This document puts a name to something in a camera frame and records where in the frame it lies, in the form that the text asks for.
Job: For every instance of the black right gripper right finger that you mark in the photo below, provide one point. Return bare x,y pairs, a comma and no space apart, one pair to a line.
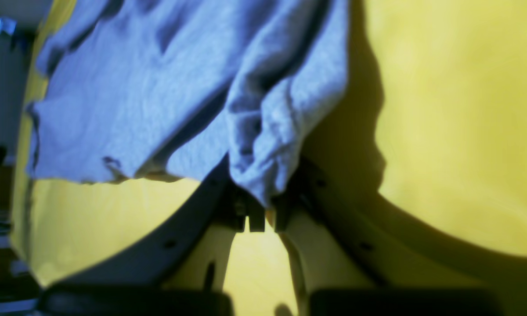
373,259

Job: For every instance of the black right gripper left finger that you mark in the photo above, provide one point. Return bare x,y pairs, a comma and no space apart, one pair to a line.
176,270

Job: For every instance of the grey t-shirt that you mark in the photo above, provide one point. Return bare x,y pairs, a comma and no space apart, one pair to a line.
137,87

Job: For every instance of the yellow table cloth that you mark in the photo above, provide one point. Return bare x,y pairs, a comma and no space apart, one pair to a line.
434,120

